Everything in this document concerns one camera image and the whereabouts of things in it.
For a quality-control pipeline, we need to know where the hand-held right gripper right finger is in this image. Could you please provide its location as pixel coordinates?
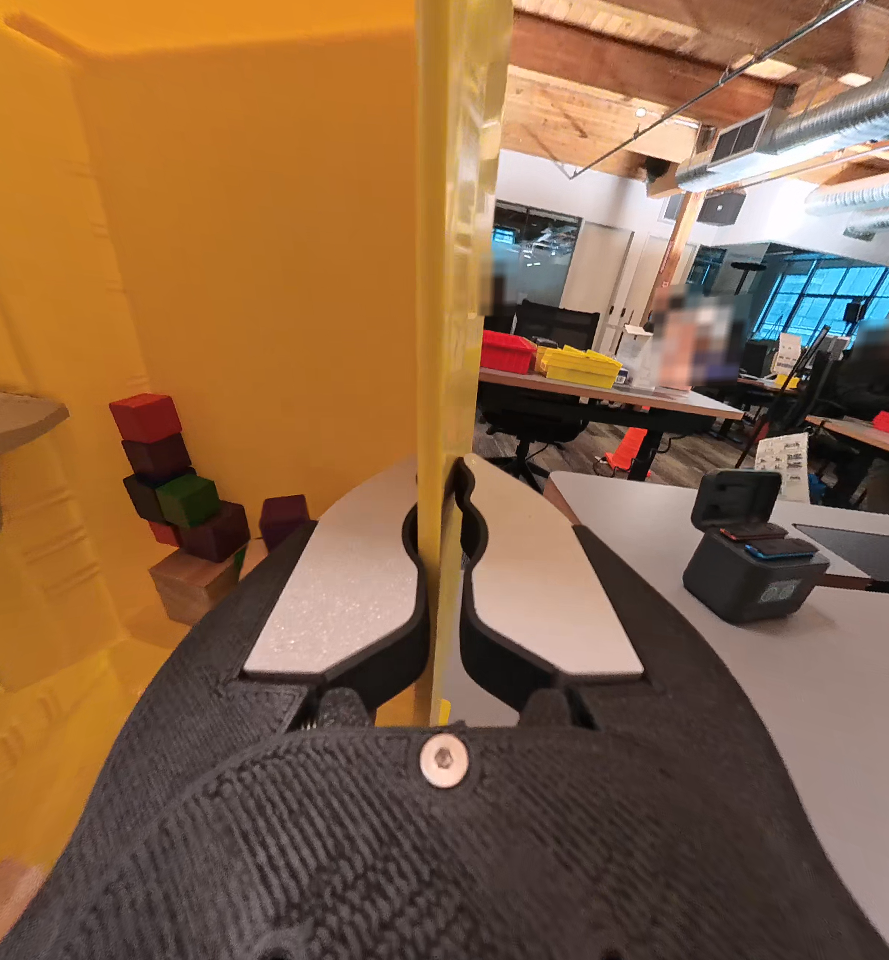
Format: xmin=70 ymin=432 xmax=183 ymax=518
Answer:
xmin=452 ymin=452 xmax=647 ymax=710

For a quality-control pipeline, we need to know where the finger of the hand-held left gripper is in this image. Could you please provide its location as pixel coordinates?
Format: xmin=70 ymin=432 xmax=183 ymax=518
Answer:
xmin=0 ymin=391 xmax=71 ymax=552

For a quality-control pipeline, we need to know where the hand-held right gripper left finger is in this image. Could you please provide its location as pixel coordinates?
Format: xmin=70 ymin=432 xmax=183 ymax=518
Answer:
xmin=242 ymin=453 xmax=429 ymax=710

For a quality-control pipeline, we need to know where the pile of wooden cubes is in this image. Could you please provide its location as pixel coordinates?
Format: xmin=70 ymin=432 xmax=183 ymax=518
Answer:
xmin=109 ymin=393 xmax=312 ymax=627

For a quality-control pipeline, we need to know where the yellow plastic box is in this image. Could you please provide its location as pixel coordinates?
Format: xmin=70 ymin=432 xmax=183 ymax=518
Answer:
xmin=0 ymin=0 xmax=515 ymax=901

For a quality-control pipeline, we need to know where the orange cone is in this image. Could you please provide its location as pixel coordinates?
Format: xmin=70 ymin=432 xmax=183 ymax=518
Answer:
xmin=605 ymin=427 xmax=650 ymax=475

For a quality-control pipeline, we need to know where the black battery charger case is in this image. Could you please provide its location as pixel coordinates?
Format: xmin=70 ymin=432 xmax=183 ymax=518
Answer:
xmin=682 ymin=470 xmax=830 ymax=625

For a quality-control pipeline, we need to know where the wooden edged desk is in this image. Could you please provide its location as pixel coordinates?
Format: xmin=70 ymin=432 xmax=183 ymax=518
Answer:
xmin=478 ymin=366 xmax=746 ymax=483
xmin=804 ymin=414 xmax=889 ymax=468

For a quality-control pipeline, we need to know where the yellow plastic bin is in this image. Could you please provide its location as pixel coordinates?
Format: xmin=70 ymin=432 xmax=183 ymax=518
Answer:
xmin=536 ymin=345 xmax=624 ymax=390

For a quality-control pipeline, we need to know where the black office chair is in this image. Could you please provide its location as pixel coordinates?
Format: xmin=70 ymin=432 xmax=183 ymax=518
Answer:
xmin=478 ymin=300 xmax=603 ymax=483

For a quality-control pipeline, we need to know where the printed instruction sheet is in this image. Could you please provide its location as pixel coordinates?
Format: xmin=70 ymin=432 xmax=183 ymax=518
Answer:
xmin=755 ymin=432 xmax=810 ymax=502

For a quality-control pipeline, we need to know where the white cabinet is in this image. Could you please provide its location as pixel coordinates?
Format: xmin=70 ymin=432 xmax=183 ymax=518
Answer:
xmin=564 ymin=221 xmax=687 ymax=335

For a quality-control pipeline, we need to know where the black tripod stand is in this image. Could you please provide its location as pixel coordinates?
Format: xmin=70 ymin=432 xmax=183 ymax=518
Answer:
xmin=737 ymin=326 xmax=833 ymax=468

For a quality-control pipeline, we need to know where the large grid window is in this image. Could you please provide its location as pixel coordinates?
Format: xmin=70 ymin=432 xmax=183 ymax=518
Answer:
xmin=752 ymin=258 xmax=889 ymax=345

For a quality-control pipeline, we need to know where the metal ceiling conduit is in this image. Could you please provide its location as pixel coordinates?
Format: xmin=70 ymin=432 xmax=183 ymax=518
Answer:
xmin=570 ymin=0 xmax=866 ymax=180

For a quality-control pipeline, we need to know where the black wall speaker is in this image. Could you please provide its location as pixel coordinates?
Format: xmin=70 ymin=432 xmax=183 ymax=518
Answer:
xmin=695 ymin=189 xmax=748 ymax=227

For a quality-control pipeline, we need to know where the silver ventilation duct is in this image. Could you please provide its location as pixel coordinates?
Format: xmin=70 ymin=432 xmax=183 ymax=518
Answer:
xmin=673 ymin=52 xmax=889 ymax=195
xmin=804 ymin=166 xmax=889 ymax=220

